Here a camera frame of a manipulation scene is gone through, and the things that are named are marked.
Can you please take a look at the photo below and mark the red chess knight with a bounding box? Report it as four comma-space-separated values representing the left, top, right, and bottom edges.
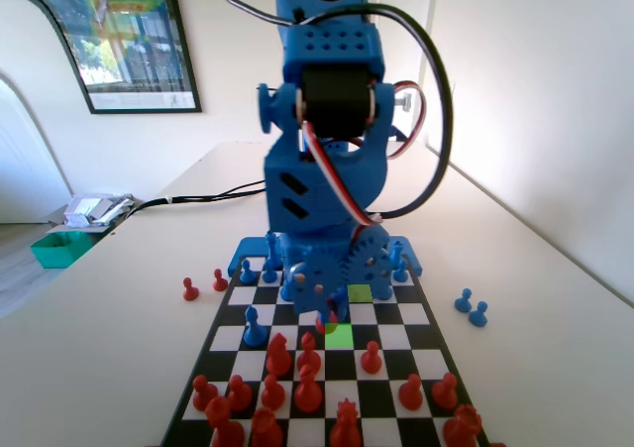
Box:
265, 332, 293, 379
316, 310, 343, 337

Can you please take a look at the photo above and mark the red chess bishop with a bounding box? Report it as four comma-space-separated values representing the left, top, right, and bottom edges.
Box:
296, 331, 323, 377
294, 364, 324, 414

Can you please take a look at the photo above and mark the group of blue chess pieces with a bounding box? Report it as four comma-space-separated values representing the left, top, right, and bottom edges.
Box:
226, 236, 425, 278

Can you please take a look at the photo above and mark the red chess queen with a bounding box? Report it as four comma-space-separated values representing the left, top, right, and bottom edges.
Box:
329, 399, 363, 447

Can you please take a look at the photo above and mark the red chess rook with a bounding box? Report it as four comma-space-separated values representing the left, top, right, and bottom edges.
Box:
442, 403, 484, 447
251, 406, 284, 447

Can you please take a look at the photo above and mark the blue pawn left of centre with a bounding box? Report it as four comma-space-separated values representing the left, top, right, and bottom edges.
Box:
242, 305, 267, 348

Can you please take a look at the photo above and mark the black white chessboard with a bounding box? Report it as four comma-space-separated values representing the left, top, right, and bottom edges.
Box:
158, 253, 491, 447

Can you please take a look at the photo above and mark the white paper stack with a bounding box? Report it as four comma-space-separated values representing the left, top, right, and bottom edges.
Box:
63, 193, 135, 228

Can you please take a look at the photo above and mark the green plastic bin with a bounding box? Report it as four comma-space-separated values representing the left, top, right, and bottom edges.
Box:
30, 231, 90, 270

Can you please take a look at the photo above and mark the framed map poster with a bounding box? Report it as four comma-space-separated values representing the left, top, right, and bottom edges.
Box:
0, 0, 203, 115

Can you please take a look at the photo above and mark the white arched panel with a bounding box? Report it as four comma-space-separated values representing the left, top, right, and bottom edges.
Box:
0, 0, 95, 225

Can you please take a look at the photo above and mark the red white black servo wire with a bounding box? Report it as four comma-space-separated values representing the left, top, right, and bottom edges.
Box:
385, 79, 428, 161
300, 122, 385, 228

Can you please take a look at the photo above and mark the black table cable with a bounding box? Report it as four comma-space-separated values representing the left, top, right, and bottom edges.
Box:
113, 178, 271, 215
113, 184, 271, 216

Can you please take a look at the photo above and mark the black camera cable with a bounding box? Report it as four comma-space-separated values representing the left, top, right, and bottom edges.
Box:
219, 0, 455, 220

